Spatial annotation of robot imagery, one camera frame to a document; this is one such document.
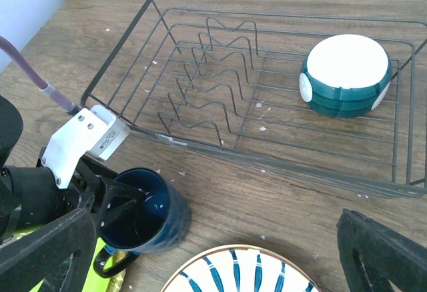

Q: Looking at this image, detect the grey wire dish rack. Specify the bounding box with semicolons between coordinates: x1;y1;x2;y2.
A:
81;0;426;198

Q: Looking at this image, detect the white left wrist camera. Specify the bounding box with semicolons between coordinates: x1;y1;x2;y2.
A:
41;105;130;189

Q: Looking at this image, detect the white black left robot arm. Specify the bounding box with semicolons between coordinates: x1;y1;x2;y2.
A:
1;98;143;240

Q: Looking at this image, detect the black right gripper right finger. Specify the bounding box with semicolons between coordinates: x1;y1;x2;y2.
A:
337;209;426;291

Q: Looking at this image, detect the white blue striped plate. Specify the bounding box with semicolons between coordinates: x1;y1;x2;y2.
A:
162;244;320;291

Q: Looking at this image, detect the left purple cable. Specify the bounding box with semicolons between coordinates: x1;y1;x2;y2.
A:
0;35;81;116

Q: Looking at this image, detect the dark blue mug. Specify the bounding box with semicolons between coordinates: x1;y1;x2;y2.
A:
93;168;191;278

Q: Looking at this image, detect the white and teal bowl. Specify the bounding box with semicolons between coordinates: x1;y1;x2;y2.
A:
299;34;392;118

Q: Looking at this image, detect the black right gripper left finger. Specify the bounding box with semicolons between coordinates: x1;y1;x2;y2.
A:
1;209;97;291

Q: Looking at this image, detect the lime green plate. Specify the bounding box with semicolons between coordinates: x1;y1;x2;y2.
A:
29;238;117;292

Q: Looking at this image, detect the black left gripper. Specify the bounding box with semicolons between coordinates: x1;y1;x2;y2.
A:
1;155;145;239

